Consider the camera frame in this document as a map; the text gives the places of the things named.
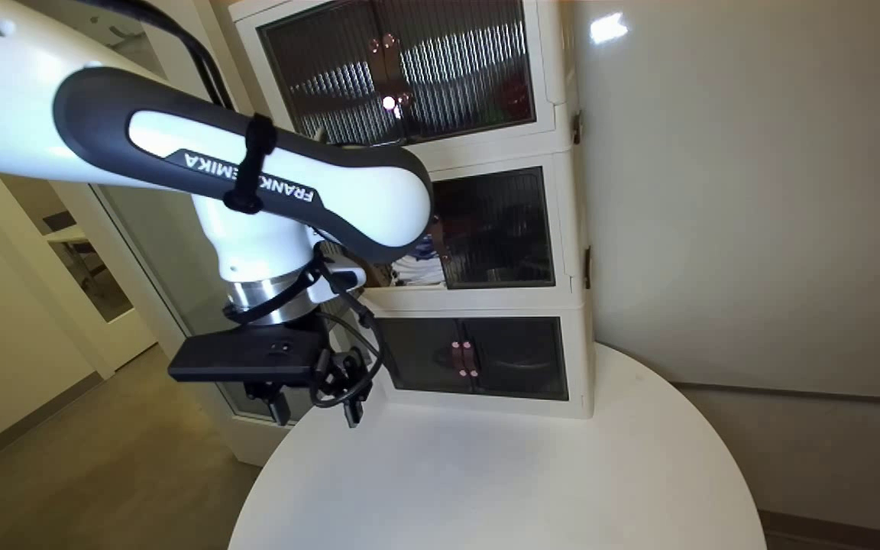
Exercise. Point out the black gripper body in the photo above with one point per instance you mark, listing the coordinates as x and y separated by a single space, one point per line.
344 367

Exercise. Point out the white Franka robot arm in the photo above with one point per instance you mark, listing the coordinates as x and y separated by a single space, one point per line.
360 193

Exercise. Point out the white stacked shelf cabinet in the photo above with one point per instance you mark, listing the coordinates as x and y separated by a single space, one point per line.
568 153

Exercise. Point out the white blue item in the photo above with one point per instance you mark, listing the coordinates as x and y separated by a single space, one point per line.
422 272

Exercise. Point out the brown cabinet side latch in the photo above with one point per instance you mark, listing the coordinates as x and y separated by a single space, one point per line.
587 269
579 127

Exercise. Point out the black wrist mount plate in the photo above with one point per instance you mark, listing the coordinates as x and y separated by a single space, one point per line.
247 355

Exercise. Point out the glossy white wall board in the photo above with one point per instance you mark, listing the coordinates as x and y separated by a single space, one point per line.
764 202

